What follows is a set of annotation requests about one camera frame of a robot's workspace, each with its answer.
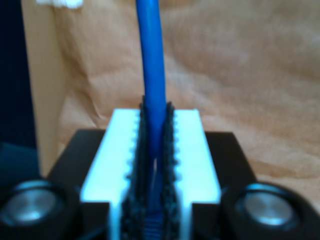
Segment brown packing paper envelope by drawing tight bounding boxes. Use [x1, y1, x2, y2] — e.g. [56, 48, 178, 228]
[56, 0, 320, 198]

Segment blue sofa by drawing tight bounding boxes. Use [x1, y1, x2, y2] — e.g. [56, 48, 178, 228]
[0, 0, 42, 176]

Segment blue network cable clear plugs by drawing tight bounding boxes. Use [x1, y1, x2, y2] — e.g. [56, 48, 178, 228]
[134, 0, 167, 240]

